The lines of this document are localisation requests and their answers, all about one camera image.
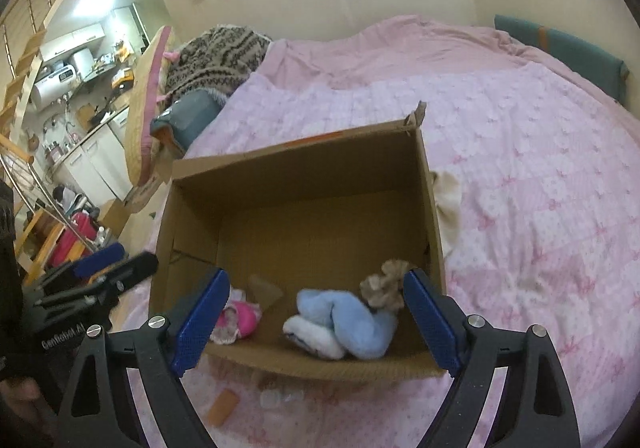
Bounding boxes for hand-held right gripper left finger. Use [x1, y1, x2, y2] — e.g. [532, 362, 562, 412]
[57, 269, 231, 448]

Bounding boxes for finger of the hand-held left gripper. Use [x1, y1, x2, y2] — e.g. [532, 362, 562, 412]
[30, 252, 159, 311]
[35, 243, 126, 296]

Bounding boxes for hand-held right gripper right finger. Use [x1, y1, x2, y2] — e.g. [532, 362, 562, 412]
[404, 269, 581, 448]

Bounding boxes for pink soft toy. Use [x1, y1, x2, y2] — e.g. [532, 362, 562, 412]
[210, 288, 263, 346]

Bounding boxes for beige fluffy scrunchie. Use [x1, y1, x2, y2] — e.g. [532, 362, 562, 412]
[360, 259, 407, 313]

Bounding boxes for translucent plastic piece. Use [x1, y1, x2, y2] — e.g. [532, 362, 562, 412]
[247, 274, 283, 311]

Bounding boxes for light blue plush toy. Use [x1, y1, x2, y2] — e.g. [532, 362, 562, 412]
[282, 289, 399, 361]

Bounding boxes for brown cardboard box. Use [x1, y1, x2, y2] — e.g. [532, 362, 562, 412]
[150, 101, 449, 385]

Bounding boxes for person's left hand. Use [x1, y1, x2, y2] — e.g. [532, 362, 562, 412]
[0, 375, 53, 431]

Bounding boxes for red bag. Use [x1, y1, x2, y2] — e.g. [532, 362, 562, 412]
[50, 213, 98, 263]

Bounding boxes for wooden rack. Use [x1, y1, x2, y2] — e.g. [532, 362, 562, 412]
[15, 208, 66, 279]

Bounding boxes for patterned floor mat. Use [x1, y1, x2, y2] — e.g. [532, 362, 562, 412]
[125, 178, 167, 209]

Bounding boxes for tan rectangular pad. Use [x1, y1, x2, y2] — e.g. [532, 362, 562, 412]
[210, 388, 239, 426]

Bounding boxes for metal railing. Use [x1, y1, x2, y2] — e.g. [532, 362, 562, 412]
[0, 148, 96, 249]

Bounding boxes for white kitchen base cabinets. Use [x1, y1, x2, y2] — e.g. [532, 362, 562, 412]
[52, 110, 133, 203]

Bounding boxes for clear plastic wrapper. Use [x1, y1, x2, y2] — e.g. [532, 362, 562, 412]
[257, 385, 306, 410]

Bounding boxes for cream cloth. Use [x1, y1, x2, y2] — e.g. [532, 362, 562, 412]
[431, 171, 463, 253]

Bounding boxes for yellow pillow with pink trim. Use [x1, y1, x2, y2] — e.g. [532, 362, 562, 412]
[125, 25, 174, 186]

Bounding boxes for teal grey cushion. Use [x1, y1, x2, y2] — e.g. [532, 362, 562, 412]
[151, 88, 227, 151]

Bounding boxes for white water heater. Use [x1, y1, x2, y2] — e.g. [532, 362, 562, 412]
[31, 76, 71, 109]

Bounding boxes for white microwave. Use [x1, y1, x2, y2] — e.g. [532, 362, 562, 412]
[40, 66, 77, 84]

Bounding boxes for white cylindrical appliance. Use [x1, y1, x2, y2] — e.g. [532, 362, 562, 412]
[70, 49, 96, 78]

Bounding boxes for wooden staircase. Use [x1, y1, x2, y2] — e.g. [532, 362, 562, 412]
[0, 0, 108, 169]

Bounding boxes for patterned knit blanket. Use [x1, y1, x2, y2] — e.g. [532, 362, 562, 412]
[165, 25, 273, 96]

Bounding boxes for white tall cabinet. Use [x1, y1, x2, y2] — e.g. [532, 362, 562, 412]
[112, 5, 151, 48]

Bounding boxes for long teal cushion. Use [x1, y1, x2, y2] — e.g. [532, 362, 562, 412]
[494, 14, 630, 104]

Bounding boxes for white kitchen wall cabinets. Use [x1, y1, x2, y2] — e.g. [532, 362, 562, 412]
[42, 22, 108, 61]

